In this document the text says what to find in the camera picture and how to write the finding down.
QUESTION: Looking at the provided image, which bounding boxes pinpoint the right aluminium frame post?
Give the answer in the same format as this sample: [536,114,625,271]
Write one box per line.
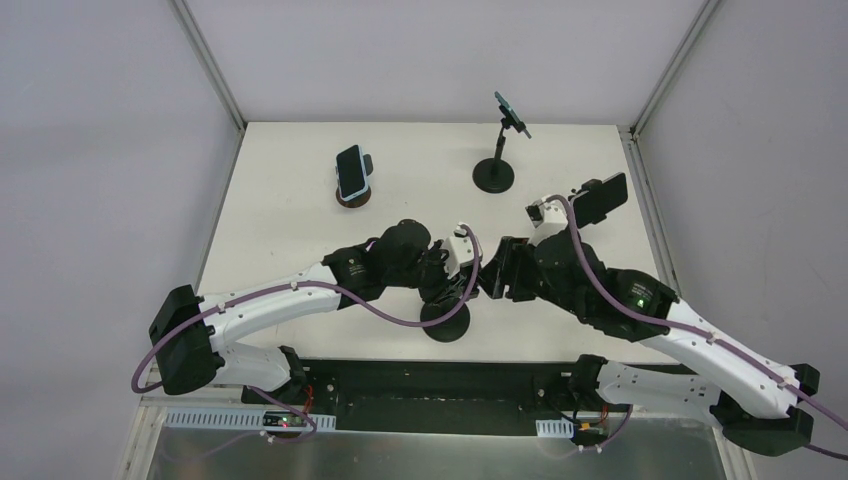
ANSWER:
[629,0,723,139]

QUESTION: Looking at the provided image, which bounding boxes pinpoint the blue-cased phone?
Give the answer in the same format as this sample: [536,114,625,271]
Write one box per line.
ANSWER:
[335,145,370,202]

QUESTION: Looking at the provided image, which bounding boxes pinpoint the left aluminium frame post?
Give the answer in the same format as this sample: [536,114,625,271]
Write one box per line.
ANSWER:
[168,0,248,137]

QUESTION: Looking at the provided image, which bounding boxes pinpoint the teal phone on tall stand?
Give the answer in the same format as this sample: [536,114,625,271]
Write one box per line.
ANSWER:
[494,91,532,139]

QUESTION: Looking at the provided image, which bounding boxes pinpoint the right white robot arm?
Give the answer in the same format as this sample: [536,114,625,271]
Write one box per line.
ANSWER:
[481,230,820,457]

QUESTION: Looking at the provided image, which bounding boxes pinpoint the black round-base phone stand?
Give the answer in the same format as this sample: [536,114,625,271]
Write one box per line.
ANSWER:
[419,295,471,343]

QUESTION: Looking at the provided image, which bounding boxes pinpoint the left white cable duct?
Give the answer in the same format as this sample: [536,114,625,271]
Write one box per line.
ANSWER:
[163,407,337,433]

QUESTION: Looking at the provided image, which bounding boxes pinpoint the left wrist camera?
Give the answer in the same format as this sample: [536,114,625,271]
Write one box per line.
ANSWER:
[440,225,476,278]

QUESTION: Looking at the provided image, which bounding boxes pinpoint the black phone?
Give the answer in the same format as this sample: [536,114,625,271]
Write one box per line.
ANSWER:
[494,237,527,298]
[571,172,628,228]

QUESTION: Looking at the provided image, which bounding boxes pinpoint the white cable duct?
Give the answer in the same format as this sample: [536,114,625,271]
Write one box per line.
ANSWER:
[163,407,337,433]
[535,418,575,439]

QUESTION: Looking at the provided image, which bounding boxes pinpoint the brown-base phone holder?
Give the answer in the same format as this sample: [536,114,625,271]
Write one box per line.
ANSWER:
[335,150,373,208]

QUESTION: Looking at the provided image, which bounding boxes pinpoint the right white cable duct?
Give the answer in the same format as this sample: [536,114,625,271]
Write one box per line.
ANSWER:
[535,418,575,439]

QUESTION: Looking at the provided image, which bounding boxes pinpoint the purple cable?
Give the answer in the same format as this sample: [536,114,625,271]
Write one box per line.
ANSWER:
[546,193,848,463]
[130,223,483,395]

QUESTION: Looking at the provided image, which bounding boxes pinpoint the aluminium frame post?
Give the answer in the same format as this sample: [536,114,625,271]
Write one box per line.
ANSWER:
[168,0,248,137]
[629,0,723,139]

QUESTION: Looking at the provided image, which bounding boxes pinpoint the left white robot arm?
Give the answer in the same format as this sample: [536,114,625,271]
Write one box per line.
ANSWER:
[131,219,482,405]

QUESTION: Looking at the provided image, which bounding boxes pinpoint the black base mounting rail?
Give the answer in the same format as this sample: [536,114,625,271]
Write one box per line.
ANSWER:
[284,359,607,436]

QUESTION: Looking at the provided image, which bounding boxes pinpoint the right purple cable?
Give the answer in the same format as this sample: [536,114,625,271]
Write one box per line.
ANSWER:
[546,193,848,463]

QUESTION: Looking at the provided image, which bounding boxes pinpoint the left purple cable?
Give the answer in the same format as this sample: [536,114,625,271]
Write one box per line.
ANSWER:
[130,223,483,395]

